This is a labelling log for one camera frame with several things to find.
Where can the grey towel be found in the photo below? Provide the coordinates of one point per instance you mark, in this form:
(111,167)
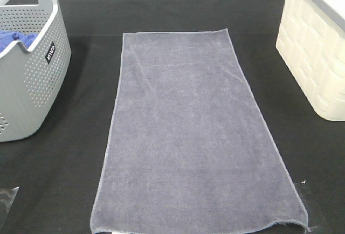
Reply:
(188,149)

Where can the blue towel in basket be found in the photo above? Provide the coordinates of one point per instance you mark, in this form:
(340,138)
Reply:
(8,37)

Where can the grey perforated laundry basket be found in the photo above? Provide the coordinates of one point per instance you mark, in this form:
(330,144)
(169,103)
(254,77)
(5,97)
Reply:
(31,78)

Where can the cream plastic storage box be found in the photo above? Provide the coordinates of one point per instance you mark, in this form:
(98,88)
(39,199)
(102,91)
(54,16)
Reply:
(311,42)

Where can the left clear tape strip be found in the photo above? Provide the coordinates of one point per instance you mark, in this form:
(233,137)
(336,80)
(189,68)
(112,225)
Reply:
(7,197)

